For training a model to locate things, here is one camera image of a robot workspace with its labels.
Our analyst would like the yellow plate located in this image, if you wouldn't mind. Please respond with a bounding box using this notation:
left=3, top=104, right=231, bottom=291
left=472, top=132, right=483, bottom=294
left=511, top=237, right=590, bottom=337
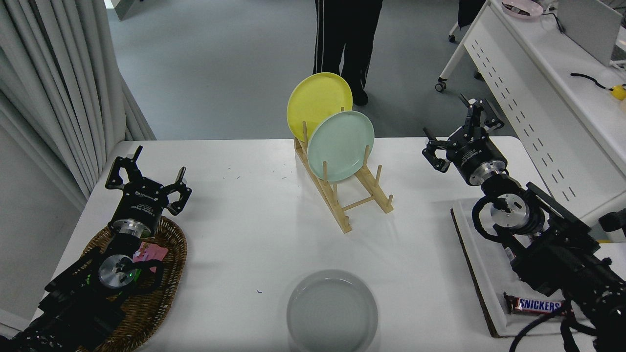
left=287, top=72, right=353, bottom=142

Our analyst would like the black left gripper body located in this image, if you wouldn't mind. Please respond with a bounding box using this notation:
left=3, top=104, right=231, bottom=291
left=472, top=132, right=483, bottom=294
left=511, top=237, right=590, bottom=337
left=112, top=178, right=170, bottom=227

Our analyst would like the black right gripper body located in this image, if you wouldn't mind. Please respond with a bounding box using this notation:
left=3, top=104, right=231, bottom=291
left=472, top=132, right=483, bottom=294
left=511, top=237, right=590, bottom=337
left=447, top=128, right=508, bottom=186

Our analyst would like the white foam tray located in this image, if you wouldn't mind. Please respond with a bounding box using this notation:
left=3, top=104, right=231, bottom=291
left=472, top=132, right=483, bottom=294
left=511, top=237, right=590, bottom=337
left=450, top=197, right=595, bottom=339

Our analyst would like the person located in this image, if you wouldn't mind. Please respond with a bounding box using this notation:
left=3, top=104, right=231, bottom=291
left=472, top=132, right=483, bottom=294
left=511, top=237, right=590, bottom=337
left=313, top=0, right=383, bottom=106

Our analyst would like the Snickers bar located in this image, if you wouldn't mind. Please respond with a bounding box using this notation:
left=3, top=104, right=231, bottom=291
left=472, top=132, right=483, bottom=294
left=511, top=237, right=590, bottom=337
left=504, top=292, right=563, bottom=316

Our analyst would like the white desk on casters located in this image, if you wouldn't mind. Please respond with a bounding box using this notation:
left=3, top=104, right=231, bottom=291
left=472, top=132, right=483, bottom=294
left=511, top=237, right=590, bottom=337
left=435, top=0, right=626, bottom=238

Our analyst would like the pale green plate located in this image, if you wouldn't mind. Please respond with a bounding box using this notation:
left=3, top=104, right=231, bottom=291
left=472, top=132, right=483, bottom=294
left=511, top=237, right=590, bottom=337
left=307, top=111, right=375, bottom=183

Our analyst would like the brown wicker basket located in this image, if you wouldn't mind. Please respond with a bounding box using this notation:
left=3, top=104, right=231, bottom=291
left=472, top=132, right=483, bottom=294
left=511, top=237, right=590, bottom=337
left=76, top=215, right=188, bottom=352

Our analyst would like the grey curtain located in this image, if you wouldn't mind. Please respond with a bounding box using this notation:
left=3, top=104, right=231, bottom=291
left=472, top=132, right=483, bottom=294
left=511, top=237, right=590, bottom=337
left=0, top=0, right=157, bottom=211

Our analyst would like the pink snack packet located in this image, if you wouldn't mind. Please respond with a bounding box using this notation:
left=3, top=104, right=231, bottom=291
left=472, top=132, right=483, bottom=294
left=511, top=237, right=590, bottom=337
left=133, top=241, right=169, bottom=274

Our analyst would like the black padded object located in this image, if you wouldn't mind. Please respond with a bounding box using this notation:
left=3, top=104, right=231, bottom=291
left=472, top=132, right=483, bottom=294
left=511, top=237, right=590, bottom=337
left=599, top=209, right=626, bottom=243

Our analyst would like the thin black cable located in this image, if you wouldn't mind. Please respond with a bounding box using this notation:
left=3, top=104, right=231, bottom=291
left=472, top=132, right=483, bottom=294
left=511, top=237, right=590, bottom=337
left=540, top=10, right=566, bottom=34

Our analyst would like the pink bowl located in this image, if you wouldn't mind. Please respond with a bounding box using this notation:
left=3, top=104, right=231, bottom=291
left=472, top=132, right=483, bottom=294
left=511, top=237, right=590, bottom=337
left=502, top=0, right=545, bottom=20

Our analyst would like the thick black cable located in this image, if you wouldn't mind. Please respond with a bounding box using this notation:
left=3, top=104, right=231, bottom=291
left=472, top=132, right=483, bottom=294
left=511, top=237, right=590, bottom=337
left=570, top=72, right=614, bottom=91

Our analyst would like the wooden plate rack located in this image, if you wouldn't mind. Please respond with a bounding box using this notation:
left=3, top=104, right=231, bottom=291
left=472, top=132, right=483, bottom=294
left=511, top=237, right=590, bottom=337
left=294, top=106, right=394, bottom=234

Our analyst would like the grey plate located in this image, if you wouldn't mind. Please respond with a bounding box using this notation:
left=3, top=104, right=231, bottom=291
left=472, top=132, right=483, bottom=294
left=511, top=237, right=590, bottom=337
left=287, top=270, right=379, bottom=352

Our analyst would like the grey laptop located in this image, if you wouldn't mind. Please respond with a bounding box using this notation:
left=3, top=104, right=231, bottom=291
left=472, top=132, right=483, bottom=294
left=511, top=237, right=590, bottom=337
left=558, top=0, right=626, bottom=67

